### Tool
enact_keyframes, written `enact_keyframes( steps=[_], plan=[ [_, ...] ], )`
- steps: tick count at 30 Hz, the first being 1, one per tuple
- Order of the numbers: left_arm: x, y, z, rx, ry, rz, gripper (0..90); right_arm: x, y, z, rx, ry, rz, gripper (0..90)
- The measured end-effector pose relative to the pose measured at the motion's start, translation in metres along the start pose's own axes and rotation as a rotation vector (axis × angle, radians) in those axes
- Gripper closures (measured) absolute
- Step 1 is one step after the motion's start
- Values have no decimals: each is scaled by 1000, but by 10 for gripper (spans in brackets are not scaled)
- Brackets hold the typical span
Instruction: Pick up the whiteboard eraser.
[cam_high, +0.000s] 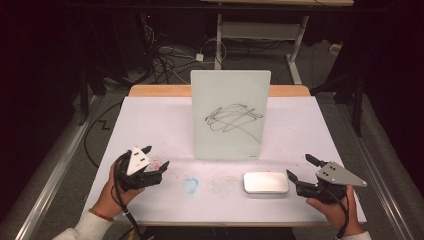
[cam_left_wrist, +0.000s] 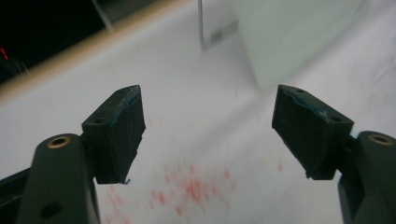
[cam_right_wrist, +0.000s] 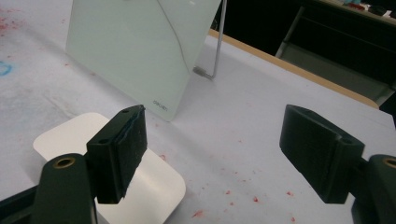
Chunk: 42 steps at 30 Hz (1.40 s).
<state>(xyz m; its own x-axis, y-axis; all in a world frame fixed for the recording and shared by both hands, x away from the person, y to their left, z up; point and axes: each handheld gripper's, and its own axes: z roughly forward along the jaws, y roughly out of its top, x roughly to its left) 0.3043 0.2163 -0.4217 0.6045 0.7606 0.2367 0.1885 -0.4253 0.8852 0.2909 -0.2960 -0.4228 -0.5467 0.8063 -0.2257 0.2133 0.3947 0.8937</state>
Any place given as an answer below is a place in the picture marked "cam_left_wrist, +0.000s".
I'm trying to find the pale glass whiteboard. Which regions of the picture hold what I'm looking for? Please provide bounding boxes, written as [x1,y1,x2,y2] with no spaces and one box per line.
[197,0,368,90]

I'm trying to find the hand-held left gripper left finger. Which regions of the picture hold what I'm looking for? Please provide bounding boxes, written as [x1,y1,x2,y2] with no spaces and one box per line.
[81,84,147,185]

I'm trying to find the white metal desk frame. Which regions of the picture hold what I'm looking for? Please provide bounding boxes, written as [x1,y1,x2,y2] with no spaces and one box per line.
[91,0,114,33]

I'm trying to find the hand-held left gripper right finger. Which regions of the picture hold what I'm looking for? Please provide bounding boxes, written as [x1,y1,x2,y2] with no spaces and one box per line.
[271,84,355,181]

